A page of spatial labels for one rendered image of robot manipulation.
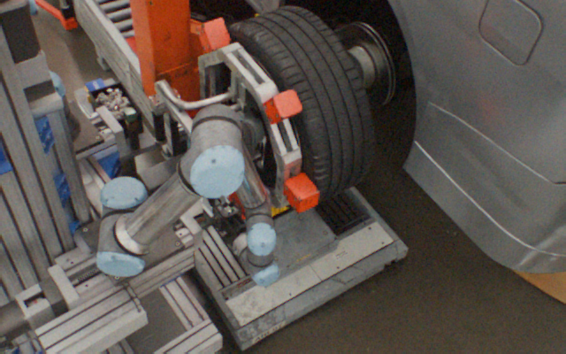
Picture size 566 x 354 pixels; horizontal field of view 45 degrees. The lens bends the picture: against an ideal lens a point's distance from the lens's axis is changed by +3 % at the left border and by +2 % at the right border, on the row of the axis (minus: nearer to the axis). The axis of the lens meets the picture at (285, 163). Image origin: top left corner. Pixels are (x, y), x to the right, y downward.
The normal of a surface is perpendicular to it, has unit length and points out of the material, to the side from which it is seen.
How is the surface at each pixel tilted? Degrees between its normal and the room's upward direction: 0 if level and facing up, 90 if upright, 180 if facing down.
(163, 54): 90
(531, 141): 90
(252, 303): 0
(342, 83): 36
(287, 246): 0
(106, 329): 0
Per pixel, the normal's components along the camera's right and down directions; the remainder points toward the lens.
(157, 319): 0.07, -0.64
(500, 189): -0.84, 0.38
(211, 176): 0.18, 0.70
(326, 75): 0.32, -0.22
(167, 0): 0.54, 0.67
